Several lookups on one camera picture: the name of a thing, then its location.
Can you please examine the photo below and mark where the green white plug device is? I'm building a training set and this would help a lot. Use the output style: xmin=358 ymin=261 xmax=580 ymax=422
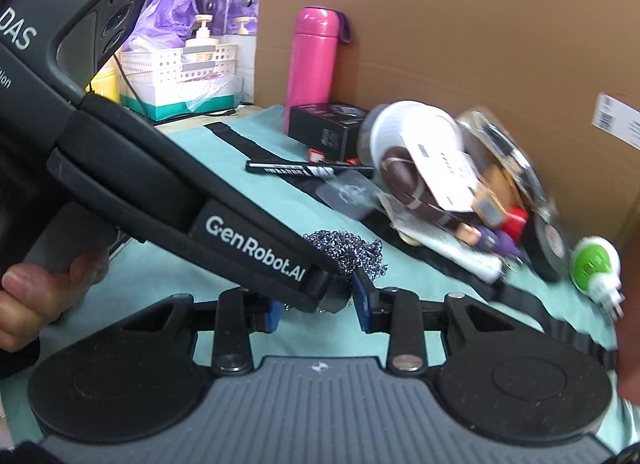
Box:
xmin=570 ymin=236 xmax=625 ymax=321

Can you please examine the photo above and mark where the black product box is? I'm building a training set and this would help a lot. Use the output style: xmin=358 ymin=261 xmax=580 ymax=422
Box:
xmin=286 ymin=103 xmax=369 ymax=161

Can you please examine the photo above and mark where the white cream tube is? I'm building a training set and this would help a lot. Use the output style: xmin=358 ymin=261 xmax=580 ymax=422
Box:
xmin=390 ymin=216 xmax=504 ymax=284

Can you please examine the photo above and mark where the person's left hand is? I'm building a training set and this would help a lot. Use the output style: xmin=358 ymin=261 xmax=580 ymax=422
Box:
xmin=1 ymin=250 xmax=108 ymax=352

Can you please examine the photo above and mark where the brown toy football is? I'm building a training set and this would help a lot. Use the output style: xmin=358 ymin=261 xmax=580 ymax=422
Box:
xmin=380 ymin=146 xmax=452 ymax=227

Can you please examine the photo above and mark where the pump dispenser bottle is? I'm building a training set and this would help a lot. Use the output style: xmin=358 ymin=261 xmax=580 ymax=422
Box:
xmin=182 ymin=14 xmax=219 ymax=68

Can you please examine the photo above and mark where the purple figure keychain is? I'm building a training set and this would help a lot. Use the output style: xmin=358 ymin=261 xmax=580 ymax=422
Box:
xmin=454 ymin=223 xmax=523 ymax=265

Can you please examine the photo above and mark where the purple plastic bag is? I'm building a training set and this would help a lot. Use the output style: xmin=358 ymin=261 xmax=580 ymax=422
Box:
xmin=122 ymin=0 xmax=259 ymax=52

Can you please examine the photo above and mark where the white plastic basket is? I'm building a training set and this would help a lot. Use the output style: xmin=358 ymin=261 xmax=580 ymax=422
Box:
xmin=119 ymin=44 xmax=238 ymax=84

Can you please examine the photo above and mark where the clear adhesive hook pad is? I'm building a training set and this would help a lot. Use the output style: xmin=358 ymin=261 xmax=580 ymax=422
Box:
xmin=316 ymin=171 xmax=382 ymax=221

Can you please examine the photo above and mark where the white shipping label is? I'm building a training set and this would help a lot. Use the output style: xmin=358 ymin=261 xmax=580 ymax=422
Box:
xmin=591 ymin=93 xmax=640 ymax=150

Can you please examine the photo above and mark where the black marker pen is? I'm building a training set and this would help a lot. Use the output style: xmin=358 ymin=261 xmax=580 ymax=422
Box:
xmin=245 ymin=161 xmax=375 ymax=179

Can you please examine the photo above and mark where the teal cloth mat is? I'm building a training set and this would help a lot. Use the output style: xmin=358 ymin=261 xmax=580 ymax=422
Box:
xmin=0 ymin=104 xmax=640 ymax=454

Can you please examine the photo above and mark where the packaged black tool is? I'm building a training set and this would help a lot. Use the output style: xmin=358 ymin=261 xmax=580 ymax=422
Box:
xmin=457 ymin=107 xmax=556 ymax=222

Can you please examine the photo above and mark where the large cardboard box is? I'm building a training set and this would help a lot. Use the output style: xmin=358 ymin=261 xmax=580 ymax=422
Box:
xmin=255 ymin=0 xmax=639 ymax=244

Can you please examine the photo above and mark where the red bottle cap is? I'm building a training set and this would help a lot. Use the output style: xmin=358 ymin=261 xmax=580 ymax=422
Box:
xmin=500 ymin=206 xmax=528 ymax=244

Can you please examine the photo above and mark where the black strap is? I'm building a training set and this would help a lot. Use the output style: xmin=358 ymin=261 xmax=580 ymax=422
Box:
xmin=204 ymin=120 xmax=618 ymax=370

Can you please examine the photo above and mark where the steel wool scrubber ball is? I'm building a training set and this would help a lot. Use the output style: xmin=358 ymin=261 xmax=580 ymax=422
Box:
xmin=304 ymin=230 xmax=387 ymax=281

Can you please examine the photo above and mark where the black electrical tape roll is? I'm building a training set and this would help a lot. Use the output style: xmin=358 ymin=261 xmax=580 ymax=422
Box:
xmin=522 ymin=208 xmax=570 ymax=283

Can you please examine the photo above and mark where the white plastic bowl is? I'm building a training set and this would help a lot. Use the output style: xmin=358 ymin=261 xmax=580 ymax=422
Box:
xmin=357 ymin=101 xmax=463 ymax=168

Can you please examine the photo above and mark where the pink thermos bottle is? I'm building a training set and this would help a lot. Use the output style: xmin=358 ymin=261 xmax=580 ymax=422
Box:
xmin=283 ymin=5 xmax=352 ymax=135

